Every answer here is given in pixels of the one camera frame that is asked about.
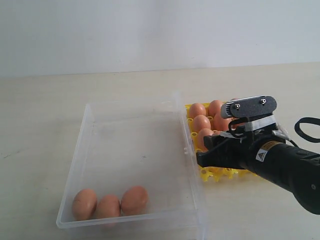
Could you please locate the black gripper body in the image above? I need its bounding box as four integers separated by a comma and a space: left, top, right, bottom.
196, 127, 285, 172

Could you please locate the brown egg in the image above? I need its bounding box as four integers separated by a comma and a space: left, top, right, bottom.
197, 128, 214, 152
192, 115, 211, 133
72, 188, 98, 221
212, 113, 233, 131
207, 99, 223, 117
120, 185, 149, 216
188, 102, 207, 119
95, 194, 121, 219

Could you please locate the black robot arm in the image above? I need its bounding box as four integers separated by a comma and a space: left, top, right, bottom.
196, 130, 320, 215

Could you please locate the yellow plastic egg tray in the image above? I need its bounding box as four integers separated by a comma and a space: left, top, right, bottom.
184, 104, 257, 183

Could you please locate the clear plastic container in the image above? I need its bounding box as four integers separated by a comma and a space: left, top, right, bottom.
56, 92, 207, 240

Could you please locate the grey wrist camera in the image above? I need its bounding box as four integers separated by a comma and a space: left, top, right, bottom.
220, 95, 277, 119

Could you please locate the black cable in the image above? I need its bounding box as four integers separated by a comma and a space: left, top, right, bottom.
293, 117, 320, 151

